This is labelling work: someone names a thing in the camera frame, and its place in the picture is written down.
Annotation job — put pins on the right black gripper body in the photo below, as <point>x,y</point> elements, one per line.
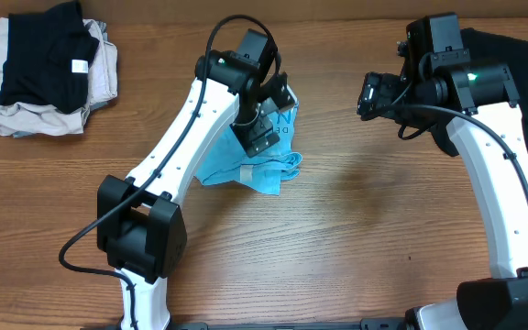
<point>381,90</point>

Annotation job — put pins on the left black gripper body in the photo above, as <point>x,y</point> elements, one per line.
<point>248,126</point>

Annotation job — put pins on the light blue printed t-shirt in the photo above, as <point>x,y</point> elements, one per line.
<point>264,173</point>

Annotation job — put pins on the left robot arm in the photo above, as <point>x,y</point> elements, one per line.
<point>142,231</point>

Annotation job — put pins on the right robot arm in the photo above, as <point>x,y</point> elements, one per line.
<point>471,108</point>

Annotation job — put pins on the folded black garment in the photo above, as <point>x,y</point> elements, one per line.
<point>48,58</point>

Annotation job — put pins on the folded beige garment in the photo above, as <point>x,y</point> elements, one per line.
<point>20,119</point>

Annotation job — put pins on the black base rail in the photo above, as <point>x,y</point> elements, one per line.
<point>282,326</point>

